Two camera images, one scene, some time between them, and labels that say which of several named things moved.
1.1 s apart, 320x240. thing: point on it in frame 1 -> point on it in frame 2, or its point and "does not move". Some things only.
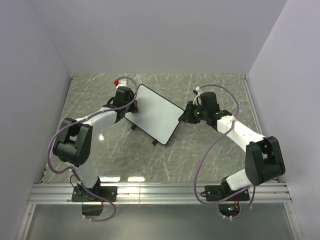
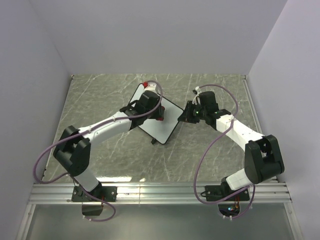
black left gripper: x=134 y=106 -> x=153 y=117
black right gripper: x=187 y=116 does not move
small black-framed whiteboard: x=157 y=115 does not move
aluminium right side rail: x=252 y=103 does not move
